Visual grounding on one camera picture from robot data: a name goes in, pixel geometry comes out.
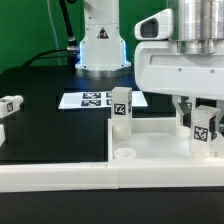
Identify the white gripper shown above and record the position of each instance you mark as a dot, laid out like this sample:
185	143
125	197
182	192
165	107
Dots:
159	68

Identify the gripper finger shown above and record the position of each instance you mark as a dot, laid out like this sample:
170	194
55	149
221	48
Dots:
220	125

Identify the white square tabletop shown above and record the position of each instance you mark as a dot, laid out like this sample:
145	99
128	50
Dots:
151	138

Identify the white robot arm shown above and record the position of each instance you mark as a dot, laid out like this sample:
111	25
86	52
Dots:
181	49

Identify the paper sheet with markers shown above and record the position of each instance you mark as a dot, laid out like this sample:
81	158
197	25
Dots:
78	100

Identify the white front fence bar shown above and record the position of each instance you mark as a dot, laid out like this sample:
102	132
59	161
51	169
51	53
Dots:
112	175

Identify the white left fence piece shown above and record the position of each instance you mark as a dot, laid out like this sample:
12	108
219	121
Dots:
2	134

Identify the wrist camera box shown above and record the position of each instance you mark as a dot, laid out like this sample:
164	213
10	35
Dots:
160	26

